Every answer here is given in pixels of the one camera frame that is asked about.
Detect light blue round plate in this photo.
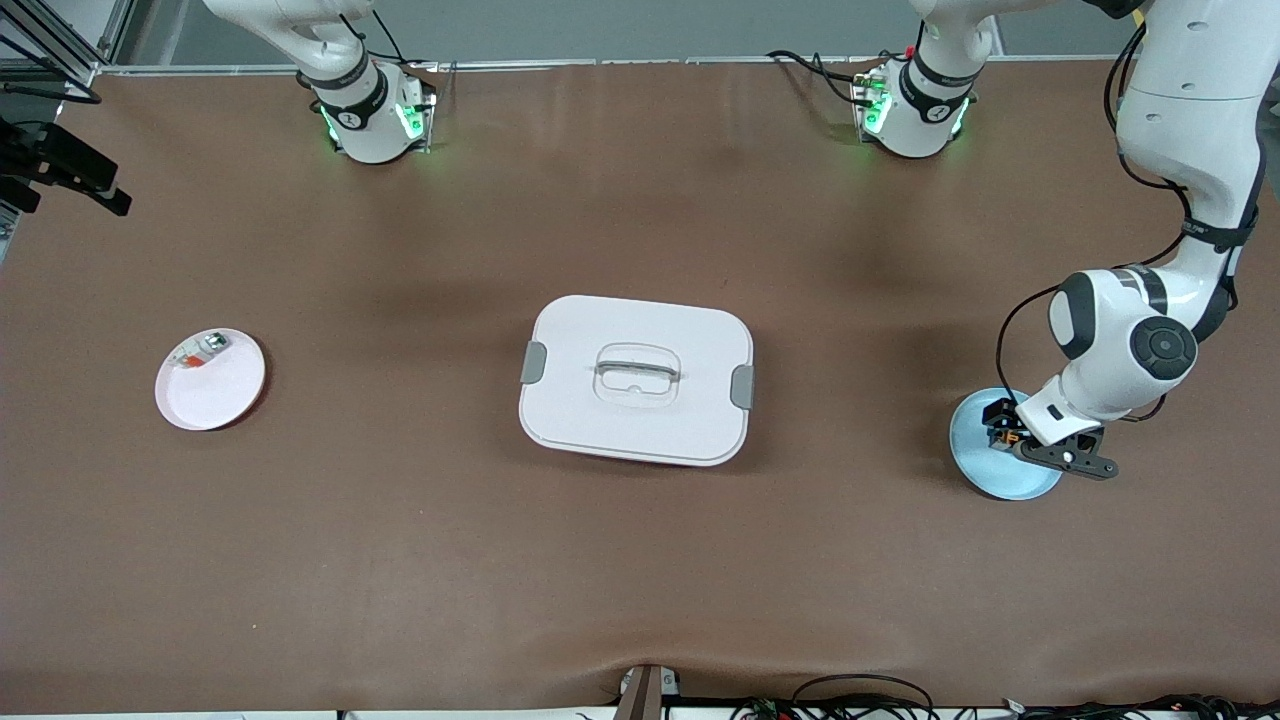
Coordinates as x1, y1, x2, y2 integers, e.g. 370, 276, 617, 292
948, 387, 1066, 502

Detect pink round plate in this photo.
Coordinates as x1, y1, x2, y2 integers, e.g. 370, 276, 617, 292
155, 328, 267, 432

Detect white lidded storage box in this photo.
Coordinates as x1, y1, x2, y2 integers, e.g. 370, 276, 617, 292
518, 294, 756, 468

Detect brown table mat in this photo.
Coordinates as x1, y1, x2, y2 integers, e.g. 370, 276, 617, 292
0, 58, 1280, 716

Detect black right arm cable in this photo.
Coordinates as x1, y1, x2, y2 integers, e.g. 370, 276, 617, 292
0, 80, 103, 105

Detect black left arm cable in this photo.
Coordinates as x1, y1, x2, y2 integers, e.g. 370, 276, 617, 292
995, 20, 1251, 401

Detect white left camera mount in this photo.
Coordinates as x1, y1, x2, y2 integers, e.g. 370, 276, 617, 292
1015, 378, 1104, 448

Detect aluminium frame profile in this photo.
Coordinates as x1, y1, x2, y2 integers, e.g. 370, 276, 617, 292
0, 0, 136, 86

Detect white red switch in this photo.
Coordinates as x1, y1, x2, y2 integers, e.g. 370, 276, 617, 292
170, 333, 233, 371

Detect black cable loop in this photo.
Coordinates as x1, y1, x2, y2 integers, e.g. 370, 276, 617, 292
790, 673, 938, 720

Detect black cable bundle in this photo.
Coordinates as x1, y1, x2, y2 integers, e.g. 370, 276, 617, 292
935, 693, 1280, 720

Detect black arm base cable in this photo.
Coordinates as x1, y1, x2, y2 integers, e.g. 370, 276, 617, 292
765, 48, 886, 109
340, 10, 441, 71

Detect brown post with bracket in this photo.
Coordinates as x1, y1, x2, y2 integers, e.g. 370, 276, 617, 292
612, 663, 683, 720

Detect silver table edge rail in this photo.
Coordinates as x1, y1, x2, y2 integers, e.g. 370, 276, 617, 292
95, 55, 1131, 79

